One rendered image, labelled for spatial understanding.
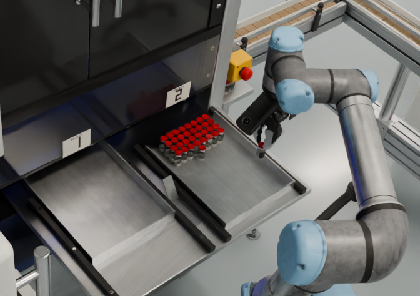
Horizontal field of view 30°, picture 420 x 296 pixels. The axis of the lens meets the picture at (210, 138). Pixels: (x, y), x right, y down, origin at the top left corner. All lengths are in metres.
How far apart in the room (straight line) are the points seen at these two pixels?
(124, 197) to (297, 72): 0.68
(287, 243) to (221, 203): 0.69
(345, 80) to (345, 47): 2.57
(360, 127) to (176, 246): 0.65
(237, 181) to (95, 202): 0.40
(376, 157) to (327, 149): 2.06
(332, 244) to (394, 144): 1.62
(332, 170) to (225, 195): 1.45
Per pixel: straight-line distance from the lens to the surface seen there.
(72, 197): 2.10
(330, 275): 1.43
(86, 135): 2.05
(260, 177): 2.21
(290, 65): 1.67
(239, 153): 2.26
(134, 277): 1.96
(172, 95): 2.18
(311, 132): 3.68
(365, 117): 1.63
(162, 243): 2.02
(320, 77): 1.66
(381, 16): 2.85
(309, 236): 1.41
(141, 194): 2.12
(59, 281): 2.47
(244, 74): 2.33
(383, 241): 1.45
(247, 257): 3.14
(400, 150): 3.01
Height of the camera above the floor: 2.49
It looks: 45 degrees down
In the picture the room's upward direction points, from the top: 10 degrees clockwise
